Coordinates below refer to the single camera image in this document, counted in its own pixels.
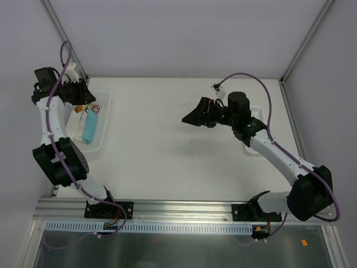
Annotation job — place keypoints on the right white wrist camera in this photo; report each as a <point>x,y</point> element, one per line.
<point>218,91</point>

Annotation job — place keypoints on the blue paper napkin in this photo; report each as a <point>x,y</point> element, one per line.
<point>90,126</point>

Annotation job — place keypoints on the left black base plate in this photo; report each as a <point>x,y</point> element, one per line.
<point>125,209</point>

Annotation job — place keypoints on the orange tape piece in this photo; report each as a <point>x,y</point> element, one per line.
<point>304,243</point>

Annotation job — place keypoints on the white slotted cable duct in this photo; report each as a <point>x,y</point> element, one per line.
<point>142,227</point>

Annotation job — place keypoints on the small white utensil tray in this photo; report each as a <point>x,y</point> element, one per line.
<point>258,113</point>

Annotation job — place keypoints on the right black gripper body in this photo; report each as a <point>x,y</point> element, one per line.
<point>204,111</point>

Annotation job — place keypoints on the right rolled white napkin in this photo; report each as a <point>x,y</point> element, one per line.
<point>79,132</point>

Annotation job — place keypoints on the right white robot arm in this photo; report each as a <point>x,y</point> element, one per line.
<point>311,186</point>

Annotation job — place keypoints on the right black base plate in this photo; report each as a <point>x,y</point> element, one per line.
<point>241,212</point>

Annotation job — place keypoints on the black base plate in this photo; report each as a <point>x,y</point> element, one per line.
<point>125,209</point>
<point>241,212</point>

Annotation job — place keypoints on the large white plastic basket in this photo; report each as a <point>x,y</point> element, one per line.
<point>104,99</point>

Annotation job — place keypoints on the iridescent spoon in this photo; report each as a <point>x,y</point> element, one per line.
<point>96,108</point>

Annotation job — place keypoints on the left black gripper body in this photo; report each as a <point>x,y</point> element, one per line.
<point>77,91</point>

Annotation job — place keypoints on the aluminium mounting rail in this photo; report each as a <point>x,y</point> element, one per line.
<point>160,211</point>

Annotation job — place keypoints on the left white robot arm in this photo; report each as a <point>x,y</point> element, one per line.
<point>58,156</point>

